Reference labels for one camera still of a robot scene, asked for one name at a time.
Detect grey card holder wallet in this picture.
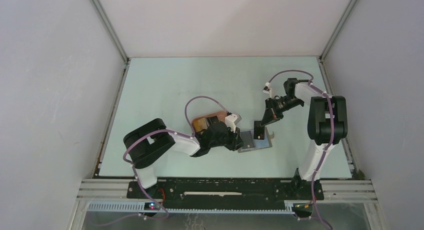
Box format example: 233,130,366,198
237,128,274,153

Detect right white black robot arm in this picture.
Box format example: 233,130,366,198
259,78,348,199

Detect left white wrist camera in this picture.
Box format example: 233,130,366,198
224,112,242,133

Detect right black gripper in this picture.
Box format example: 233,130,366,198
261,96,304,127

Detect right controller board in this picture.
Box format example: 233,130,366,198
292,204,314,212

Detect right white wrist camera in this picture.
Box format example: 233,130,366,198
262,82,274,98

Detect black credit card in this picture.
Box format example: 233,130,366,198
253,121,265,140

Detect white cable duct strip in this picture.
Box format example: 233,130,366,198
86,201,296,215

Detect pink oval tray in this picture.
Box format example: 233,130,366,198
191,110,228,134

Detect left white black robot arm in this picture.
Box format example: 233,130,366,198
123,114,244,198

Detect yellow credit card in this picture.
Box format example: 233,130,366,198
192,118,209,133

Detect left controller board red led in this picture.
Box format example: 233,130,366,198
143,202,161,210

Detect aluminium frame rail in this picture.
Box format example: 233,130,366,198
76,179,378,203

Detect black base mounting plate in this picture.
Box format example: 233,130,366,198
126,177,324,211

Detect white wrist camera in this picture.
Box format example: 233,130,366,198
262,82,274,98
224,112,242,133

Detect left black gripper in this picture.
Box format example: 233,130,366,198
209,123,245,151

